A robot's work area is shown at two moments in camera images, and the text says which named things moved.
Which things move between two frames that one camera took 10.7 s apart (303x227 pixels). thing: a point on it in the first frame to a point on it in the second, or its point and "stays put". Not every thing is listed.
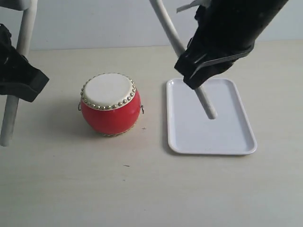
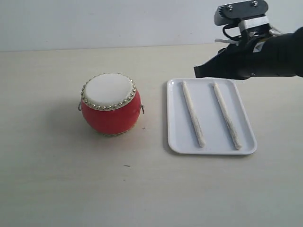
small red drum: (110, 103) stays put
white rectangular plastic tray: (190, 131) stays put
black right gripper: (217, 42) to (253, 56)
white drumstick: (180, 44) to (227, 117)
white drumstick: (11, 110) to (199, 132)
